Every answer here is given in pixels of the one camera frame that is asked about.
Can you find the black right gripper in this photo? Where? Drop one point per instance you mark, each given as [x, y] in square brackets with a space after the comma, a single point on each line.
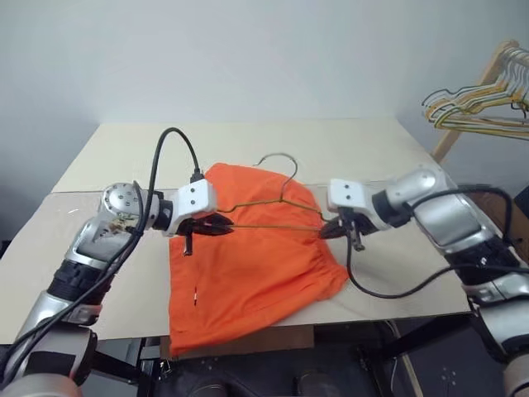
[356, 225]

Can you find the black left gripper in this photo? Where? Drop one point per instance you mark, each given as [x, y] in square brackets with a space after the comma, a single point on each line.
[196, 225]

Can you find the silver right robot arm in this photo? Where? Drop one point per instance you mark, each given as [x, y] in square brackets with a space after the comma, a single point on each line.
[454, 215]

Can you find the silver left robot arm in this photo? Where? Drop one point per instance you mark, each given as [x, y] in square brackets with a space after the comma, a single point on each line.
[87, 244]

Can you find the orange shorts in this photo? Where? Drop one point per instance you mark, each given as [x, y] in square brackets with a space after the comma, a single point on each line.
[248, 281]

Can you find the brown board under table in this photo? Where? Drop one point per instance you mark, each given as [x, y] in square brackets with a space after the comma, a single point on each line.
[289, 337]

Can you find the wooden clothes rack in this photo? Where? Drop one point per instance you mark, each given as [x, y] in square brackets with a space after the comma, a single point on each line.
[444, 144]

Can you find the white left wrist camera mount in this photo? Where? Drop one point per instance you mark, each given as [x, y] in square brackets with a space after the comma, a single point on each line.
[194, 196]

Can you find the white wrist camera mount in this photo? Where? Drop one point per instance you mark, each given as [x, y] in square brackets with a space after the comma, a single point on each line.
[347, 194]
[194, 196]

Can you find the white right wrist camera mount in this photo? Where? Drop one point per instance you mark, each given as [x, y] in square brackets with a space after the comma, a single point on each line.
[347, 194]

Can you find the black table frame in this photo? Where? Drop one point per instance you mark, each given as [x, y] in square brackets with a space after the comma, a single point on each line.
[430, 339]

